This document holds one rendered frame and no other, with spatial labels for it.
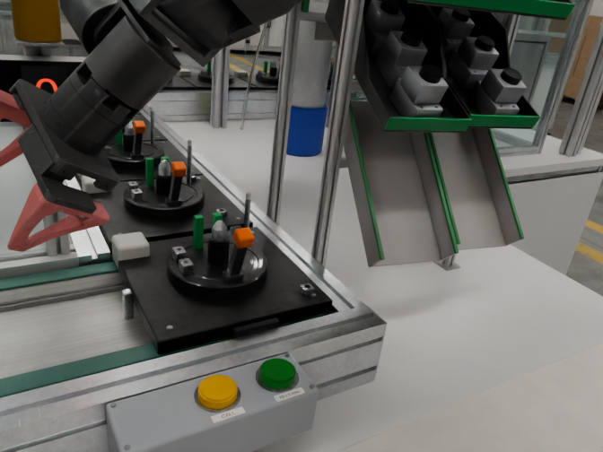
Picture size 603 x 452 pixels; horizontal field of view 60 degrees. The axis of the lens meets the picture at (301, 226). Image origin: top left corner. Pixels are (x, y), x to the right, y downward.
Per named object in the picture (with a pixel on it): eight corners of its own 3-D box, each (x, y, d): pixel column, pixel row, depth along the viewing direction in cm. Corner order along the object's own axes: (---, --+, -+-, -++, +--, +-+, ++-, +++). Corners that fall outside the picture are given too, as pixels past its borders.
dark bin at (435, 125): (464, 133, 74) (491, 91, 69) (383, 132, 70) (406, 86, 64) (393, 24, 90) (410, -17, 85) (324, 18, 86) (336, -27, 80)
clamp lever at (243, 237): (242, 276, 69) (255, 238, 64) (228, 279, 68) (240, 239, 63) (233, 256, 71) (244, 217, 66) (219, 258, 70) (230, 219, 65)
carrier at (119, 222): (252, 232, 91) (257, 165, 86) (109, 254, 79) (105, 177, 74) (204, 183, 109) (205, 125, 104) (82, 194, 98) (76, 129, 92)
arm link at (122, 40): (153, 34, 38) (199, 71, 43) (117, -15, 41) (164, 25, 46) (91, 99, 39) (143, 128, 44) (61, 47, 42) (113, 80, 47)
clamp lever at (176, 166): (180, 202, 88) (187, 168, 83) (169, 203, 87) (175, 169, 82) (175, 187, 90) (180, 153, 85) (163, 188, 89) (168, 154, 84)
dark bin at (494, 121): (531, 129, 82) (561, 91, 76) (463, 128, 77) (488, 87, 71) (455, 30, 98) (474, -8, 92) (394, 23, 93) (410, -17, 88)
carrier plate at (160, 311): (331, 312, 72) (333, 299, 71) (157, 355, 60) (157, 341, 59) (256, 236, 90) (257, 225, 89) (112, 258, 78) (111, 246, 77)
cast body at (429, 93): (434, 126, 73) (458, 85, 67) (408, 127, 71) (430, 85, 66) (407, 89, 77) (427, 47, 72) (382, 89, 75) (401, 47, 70)
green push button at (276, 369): (301, 389, 57) (302, 375, 56) (268, 400, 55) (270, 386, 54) (284, 367, 60) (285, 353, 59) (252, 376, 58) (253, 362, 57)
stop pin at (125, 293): (134, 318, 69) (133, 293, 68) (124, 320, 69) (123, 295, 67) (131, 312, 71) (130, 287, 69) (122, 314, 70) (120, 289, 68)
